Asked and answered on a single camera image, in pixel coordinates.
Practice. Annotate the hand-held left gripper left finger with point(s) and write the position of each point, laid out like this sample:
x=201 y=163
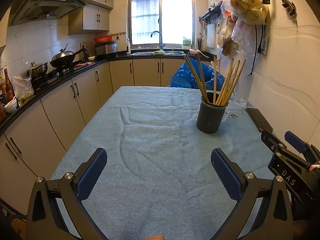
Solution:
x=92 y=177

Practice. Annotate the steel kitchen sink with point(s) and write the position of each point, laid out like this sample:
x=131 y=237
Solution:
x=172 y=52

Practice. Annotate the black wall hook rack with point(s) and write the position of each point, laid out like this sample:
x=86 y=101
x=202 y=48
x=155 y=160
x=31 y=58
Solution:
x=210 y=13

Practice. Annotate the wall power socket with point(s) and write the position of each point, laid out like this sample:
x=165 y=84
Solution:
x=265 y=43

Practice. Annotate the small white dish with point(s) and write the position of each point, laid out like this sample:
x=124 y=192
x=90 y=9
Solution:
x=91 y=58

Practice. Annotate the dark sauce bottle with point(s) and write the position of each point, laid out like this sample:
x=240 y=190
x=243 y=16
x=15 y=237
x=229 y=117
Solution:
x=3 y=92

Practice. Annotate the black gas stove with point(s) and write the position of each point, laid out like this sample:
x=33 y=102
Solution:
x=60 y=72

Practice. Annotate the brown wooden chopstick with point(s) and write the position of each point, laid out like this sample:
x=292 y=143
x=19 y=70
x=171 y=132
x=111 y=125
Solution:
x=197 y=80

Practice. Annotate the hanging brown bag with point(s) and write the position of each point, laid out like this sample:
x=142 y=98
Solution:
x=228 y=48

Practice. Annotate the curved steel faucet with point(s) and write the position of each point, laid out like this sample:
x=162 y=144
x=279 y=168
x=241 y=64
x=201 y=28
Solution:
x=162 y=43

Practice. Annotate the blue plastic bag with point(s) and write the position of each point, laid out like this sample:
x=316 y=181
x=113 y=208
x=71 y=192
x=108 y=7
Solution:
x=182 y=80

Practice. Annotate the steel rice cooker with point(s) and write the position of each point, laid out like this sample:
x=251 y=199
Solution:
x=106 y=48

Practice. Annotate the steel pot with lid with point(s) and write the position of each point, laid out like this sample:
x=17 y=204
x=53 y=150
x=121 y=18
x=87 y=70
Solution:
x=40 y=70

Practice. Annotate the clear glass mug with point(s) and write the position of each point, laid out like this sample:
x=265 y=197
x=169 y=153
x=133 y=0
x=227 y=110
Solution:
x=242 y=92

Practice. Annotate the bundle of yellow bamboo chopsticks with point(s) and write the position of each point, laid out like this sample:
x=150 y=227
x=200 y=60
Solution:
x=222 y=96

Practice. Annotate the red plastic basin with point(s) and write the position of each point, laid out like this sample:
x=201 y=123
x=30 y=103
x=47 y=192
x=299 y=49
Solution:
x=102 y=39

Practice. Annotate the person's left hand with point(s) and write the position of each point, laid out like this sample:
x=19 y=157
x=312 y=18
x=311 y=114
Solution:
x=155 y=238

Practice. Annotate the hanging white plastic bag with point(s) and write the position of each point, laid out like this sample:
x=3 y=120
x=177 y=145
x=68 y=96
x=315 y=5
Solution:
x=243 y=37

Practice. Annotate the hanging white cutting board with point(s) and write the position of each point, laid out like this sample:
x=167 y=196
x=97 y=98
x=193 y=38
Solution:
x=211 y=36

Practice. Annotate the bunch of keys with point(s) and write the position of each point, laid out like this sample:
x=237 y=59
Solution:
x=233 y=116

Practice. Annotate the dark chopstick caddy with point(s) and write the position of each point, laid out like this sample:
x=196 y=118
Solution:
x=200 y=45

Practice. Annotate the black wok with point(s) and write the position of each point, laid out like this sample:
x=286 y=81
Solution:
x=62 y=58

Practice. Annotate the grey range hood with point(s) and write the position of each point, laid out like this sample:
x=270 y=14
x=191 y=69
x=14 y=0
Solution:
x=45 y=7

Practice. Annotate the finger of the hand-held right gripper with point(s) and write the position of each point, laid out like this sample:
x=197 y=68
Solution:
x=295 y=140
x=271 y=142

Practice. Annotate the green cloth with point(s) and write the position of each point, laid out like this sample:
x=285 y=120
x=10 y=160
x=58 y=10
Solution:
x=158 y=52

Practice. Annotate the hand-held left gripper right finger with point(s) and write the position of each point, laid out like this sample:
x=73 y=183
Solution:
x=225 y=177

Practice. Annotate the beige upper kitchen cabinets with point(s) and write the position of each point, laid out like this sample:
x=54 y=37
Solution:
x=97 y=17

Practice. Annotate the white bowl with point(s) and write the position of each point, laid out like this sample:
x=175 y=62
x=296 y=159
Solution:
x=10 y=107

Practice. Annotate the brown sauce bottle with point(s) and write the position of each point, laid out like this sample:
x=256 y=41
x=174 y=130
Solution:
x=9 y=90

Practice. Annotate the dark grey utensil holder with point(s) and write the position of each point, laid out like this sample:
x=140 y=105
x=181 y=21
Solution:
x=211 y=120

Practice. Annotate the kitchen window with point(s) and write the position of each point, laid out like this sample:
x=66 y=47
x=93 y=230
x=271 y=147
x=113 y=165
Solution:
x=147 y=17

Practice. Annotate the black kitchen countertop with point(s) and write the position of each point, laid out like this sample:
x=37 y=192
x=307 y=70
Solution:
x=120 y=57

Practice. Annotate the dark steel kettle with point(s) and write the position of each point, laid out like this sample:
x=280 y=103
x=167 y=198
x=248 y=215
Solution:
x=85 y=52

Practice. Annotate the pink cloth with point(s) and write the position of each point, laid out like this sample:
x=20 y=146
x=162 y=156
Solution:
x=83 y=64

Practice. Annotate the white ladle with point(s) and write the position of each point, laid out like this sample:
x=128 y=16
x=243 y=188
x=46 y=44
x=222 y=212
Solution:
x=196 y=52

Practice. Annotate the white bottle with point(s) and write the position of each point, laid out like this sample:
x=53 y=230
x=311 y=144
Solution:
x=128 y=47

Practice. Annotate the hanging clear plastic bag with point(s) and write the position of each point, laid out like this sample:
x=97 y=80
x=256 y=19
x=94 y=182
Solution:
x=226 y=30

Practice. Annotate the blue-grey table cloth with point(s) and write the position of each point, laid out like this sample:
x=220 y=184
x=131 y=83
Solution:
x=155 y=135

